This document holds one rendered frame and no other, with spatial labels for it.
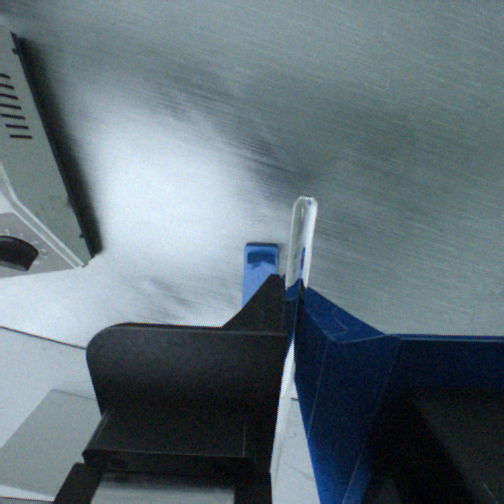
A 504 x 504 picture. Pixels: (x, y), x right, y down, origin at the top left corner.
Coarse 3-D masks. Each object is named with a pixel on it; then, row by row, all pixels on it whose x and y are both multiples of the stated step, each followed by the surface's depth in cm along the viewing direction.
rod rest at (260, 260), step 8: (248, 248) 25; (256, 248) 25; (264, 248) 25; (272, 248) 25; (248, 256) 24; (256, 256) 24; (264, 256) 24; (272, 256) 25; (248, 264) 23; (256, 264) 23; (264, 264) 23; (272, 264) 23; (248, 272) 26; (256, 272) 26; (264, 272) 26; (272, 272) 26; (248, 280) 26; (256, 280) 26; (264, 280) 26; (248, 288) 27; (256, 288) 27; (248, 296) 27
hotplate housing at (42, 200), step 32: (0, 32) 18; (0, 64) 18; (0, 96) 18; (32, 96) 21; (0, 128) 17; (32, 128) 20; (0, 160) 17; (32, 160) 20; (0, 192) 17; (32, 192) 19; (64, 192) 23; (32, 224) 20; (64, 224) 22; (64, 256) 22
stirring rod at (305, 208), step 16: (304, 208) 6; (304, 224) 6; (304, 240) 7; (288, 256) 7; (304, 256) 7; (288, 272) 7; (304, 272) 7; (288, 288) 7; (304, 288) 7; (288, 304) 7; (288, 320) 7; (288, 336) 8; (288, 352) 8; (288, 368) 8; (288, 384) 8; (288, 400) 9; (272, 464) 10; (272, 480) 10; (272, 496) 11
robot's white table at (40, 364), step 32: (0, 352) 32; (32, 352) 32; (64, 352) 31; (0, 384) 34; (32, 384) 34; (64, 384) 33; (0, 416) 36; (288, 416) 35; (288, 448) 37; (288, 480) 40
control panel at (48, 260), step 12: (0, 216) 19; (12, 216) 19; (0, 228) 19; (12, 228) 20; (24, 228) 20; (24, 240) 21; (36, 240) 21; (48, 252) 22; (36, 264) 23; (48, 264) 23; (60, 264) 23; (0, 276) 24; (12, 276) 24
